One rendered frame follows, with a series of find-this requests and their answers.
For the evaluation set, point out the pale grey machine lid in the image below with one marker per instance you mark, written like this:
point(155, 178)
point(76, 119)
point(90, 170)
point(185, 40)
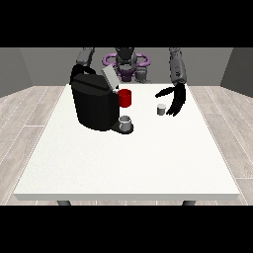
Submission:
point(110, 76)

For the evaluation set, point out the black coffee machine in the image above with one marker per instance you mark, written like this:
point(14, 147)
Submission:
point(94, 105)

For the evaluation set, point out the red pod holder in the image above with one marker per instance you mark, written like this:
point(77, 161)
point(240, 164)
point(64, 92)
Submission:
point(125, 98)

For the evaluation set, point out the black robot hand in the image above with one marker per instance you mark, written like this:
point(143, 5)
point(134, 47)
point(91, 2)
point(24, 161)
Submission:
point(176, 98)
point(79, 70)

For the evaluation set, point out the grey robot trunk purple rings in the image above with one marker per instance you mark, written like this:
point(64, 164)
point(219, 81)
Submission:
point(129, 65)

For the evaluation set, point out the small grey cup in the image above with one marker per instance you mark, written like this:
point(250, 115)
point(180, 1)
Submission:
point(125, 123)

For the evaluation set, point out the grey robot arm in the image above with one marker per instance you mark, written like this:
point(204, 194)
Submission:
point(177, 66)
point(85, 56)

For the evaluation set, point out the small grey coffee pod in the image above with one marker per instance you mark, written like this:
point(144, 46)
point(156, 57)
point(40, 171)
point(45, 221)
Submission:
point(161, 109)

